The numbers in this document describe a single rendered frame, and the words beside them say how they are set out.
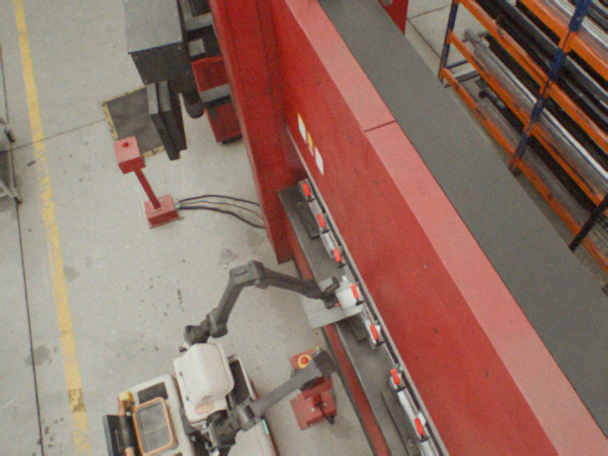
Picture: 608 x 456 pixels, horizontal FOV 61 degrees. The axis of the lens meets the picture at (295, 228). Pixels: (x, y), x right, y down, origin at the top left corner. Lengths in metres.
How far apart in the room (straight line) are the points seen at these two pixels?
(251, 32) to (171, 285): 2.19
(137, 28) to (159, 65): 0.19
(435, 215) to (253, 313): 2.55
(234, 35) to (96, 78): 3.50
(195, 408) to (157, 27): 1.66
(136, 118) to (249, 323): 2.33
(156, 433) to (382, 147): 1.77
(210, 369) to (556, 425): 1.37
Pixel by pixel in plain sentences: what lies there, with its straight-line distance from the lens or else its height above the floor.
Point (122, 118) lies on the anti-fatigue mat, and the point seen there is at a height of 0.01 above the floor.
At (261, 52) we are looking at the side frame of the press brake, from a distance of 2.39.
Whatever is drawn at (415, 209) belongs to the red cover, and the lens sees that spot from 1.29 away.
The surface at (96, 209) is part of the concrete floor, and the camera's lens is 4.55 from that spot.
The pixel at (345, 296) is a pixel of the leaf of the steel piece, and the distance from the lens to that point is 2.59.
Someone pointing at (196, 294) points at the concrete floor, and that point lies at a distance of 3.85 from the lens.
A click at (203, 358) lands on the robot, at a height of 1.38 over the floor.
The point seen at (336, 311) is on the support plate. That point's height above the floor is 1.00.
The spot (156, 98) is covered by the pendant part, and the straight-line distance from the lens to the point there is 2.74.
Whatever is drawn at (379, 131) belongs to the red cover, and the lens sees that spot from 1.44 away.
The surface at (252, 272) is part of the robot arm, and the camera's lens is 2.05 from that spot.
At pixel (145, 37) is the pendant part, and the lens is 2.51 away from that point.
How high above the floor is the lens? 3.36
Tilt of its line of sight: 58 degrees down
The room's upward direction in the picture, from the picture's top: 9 degrees counter-clockwise
